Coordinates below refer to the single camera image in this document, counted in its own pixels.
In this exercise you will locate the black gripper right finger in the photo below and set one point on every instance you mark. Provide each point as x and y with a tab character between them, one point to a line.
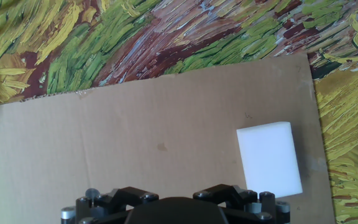
219	191

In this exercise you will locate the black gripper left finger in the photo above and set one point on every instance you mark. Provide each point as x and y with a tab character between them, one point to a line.
117	197

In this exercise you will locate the white sponge block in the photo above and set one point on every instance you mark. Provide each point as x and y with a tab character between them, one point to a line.
269	158

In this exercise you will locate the brown cardboard sheet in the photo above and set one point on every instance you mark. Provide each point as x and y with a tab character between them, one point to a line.
135	140

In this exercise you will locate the blue yellow painted tablecloth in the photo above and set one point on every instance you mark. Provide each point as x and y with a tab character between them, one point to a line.
197	31

